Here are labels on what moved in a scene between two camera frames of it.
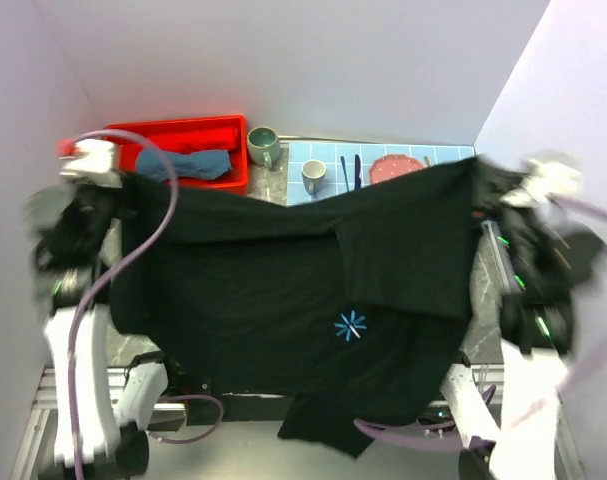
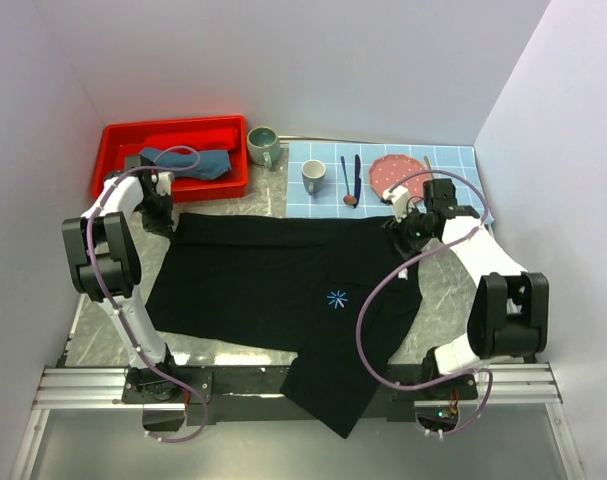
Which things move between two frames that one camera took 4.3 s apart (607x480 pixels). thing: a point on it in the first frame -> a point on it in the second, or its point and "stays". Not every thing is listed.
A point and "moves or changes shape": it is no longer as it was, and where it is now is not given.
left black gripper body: (104, 204) -> (156, 212)
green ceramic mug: (263, 145) stays
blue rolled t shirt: (200, 165) stays
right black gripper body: (516, 222) -> (413, 230)
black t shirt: (342, 309) moves or changes shape
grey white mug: (313, 177) stays
